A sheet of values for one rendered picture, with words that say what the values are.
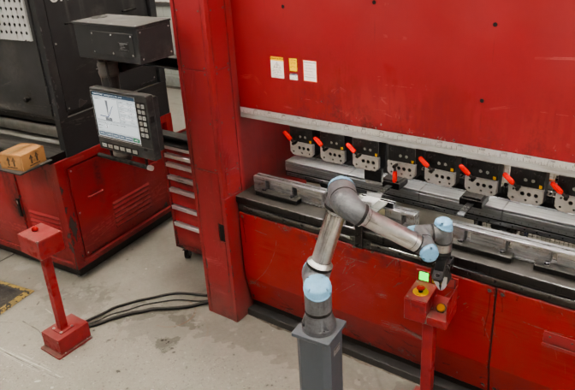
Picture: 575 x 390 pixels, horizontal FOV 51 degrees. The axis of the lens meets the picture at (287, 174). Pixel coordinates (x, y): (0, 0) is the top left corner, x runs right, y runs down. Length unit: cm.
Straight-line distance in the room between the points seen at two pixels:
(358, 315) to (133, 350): 142
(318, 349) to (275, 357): 112
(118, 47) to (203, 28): 44
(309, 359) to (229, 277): 128
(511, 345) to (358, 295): 83
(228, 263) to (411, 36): 181
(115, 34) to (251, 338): 197
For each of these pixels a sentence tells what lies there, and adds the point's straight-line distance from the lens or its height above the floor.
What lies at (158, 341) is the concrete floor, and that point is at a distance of 400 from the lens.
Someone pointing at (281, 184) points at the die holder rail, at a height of 96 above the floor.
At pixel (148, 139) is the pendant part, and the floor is 136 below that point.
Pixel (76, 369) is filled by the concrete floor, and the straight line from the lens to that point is 397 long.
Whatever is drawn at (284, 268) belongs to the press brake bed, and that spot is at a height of 46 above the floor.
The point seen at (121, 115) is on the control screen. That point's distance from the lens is 337.
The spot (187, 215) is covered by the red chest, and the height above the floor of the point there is 42.
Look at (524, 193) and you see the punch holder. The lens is 289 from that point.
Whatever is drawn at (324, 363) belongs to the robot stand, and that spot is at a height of 66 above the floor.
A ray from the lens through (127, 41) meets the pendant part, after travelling 320.
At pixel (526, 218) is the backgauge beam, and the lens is 323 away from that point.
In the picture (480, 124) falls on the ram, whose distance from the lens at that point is 282.
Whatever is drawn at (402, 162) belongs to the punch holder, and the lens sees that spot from 304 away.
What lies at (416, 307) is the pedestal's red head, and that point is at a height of 74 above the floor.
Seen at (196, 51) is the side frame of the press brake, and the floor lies 176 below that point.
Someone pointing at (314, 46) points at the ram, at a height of 179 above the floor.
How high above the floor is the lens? 243
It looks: 24 degrees down
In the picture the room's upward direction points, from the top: 3 degrees counter-clockwise
